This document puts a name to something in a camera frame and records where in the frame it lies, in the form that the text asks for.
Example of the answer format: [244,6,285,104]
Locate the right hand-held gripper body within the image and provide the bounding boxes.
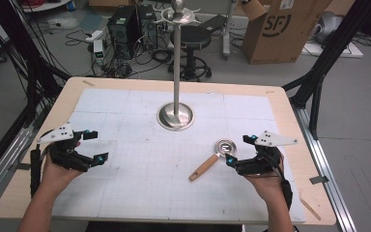
[235,130,299,177]

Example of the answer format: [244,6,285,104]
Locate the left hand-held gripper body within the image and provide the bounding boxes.
[37,121,93,173]

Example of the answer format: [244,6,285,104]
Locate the metal strainer with wooden handle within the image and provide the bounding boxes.
[188,138,239,183]

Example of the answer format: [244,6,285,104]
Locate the steel utensil stand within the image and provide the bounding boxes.
[154,0,205,131]

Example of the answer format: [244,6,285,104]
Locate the person's left hand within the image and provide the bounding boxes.
[41,140,85,195]

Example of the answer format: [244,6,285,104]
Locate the person's right hand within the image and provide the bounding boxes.
[243,154,288,201]

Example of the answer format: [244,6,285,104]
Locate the white grid mat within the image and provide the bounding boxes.
[51,87,307,224]

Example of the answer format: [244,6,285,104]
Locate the brown tape strip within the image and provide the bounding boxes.
[299,196,323,222]

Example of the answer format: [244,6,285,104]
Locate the small bench power supply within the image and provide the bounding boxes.
[93,39,106,66]

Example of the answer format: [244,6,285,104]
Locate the white power strip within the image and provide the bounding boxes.
[84,29,106,44]

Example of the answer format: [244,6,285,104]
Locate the white metal pole stand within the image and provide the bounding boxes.
[221,0,239,61]

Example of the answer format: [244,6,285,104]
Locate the black computer tower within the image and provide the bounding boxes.
[106,5,143,61]
[137,3,159,51]

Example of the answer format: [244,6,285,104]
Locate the brown cardboard box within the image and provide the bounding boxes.
[240,0,334,65]

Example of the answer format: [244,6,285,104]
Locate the black round stool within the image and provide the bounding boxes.
[168,24,214,82]

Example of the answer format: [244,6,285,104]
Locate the white flat board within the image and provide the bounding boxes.
[301,41,365,59]

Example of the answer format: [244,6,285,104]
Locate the black cable sleeve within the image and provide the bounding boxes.
[278,154,295,211]
[29,144,43,199]

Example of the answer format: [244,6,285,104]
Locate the aluminium rail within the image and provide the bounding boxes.
[0,104,47,212]
[290,103,359,232]

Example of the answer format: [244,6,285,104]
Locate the tangle of black cables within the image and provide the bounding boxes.
[65,28,175,79]

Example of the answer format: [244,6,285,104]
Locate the black metal frame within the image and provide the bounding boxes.
[0,0,72,182]
[282,0,371,140]

